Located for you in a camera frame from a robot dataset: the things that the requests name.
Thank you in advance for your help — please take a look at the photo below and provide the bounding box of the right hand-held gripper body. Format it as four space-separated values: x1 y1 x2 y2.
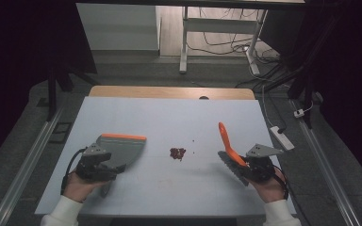
240 143 286 185

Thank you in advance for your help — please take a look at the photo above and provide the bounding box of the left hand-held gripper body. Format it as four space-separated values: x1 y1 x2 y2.
74 142 118 184

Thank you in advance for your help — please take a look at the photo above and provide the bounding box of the grey dustpan with orange edge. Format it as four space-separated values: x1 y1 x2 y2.
95 133 148 199

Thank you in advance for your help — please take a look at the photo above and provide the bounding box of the orange-handled grey brush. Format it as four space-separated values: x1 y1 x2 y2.
217 121 252 187

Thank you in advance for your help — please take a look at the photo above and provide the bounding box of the pile of red beans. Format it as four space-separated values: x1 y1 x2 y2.
169 147 188 162

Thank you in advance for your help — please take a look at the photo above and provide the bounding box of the person's right hand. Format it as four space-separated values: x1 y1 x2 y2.
248 168 288 204

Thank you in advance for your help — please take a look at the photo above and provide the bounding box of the person's left hand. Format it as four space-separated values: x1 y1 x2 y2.
61 170 108 203

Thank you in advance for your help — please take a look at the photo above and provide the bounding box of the white power strip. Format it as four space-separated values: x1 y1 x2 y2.
270 125 296 152

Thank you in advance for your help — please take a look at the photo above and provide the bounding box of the black floor socket plate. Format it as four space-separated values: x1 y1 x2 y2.
49 121 74 145

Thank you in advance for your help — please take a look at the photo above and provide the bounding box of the white table cover sheet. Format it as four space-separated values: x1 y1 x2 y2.
34 96 298 218

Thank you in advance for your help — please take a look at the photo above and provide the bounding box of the black metal stand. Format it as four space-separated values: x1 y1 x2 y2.
45 60 92 122
262 18 340 130

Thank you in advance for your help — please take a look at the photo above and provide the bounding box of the wooden table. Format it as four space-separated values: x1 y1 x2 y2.
88 85 256 101

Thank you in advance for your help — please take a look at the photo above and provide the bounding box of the white cabinet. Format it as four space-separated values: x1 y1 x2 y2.
75 3 162 52

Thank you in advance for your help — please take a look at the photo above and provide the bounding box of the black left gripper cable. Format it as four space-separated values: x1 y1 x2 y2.
60 146 89 196

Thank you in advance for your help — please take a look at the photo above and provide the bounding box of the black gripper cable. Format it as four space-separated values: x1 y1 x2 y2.
60 146 89 196
272 165 290 201

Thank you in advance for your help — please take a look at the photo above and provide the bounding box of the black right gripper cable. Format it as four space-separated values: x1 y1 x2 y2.
272 165 290 201

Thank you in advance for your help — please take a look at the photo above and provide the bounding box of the aluminium floor rail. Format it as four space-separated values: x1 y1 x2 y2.
289 99 362 226
0 105 64 226

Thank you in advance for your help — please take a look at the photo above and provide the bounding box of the tangle of black floor cables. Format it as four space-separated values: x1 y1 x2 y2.
187 8 293 90

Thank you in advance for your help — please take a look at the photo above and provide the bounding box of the white metal desk frame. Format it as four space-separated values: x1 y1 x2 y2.
178 6 269 76

